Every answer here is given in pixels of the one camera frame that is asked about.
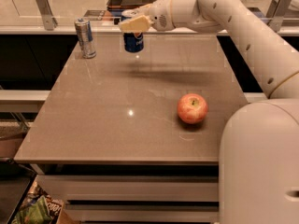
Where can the green chip bag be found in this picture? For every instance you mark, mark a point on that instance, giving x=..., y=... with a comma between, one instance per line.
x=38, y=208

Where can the lower white drawer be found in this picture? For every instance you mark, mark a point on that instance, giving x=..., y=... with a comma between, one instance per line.
x=142, y=213

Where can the right metal bracket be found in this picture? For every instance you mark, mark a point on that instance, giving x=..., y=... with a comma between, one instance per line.
x=275, y=13

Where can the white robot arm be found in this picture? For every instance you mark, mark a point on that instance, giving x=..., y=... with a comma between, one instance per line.
x=259, y=151

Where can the white drawer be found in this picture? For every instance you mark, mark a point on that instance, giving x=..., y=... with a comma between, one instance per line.
x=142, y=213
x=129, y=188

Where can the silver redbull can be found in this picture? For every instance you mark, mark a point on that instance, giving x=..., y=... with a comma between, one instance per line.
x=85, y=37

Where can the upper white drawer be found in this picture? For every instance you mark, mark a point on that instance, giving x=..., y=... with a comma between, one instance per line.
x=129, y=188

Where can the red apple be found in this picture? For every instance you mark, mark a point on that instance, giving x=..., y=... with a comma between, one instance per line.
x=192, y=108

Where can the metal bracket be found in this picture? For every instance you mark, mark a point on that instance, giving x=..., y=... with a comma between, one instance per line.
x=275, y=13
x=48, y=19

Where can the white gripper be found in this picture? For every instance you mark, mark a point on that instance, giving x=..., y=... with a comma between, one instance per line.
x=160, y=14

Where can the blue pepsi can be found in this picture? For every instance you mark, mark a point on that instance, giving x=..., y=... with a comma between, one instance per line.
x=133, y=42

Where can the left metal bracket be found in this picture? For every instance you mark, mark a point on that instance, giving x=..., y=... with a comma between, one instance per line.
x=48, y=19

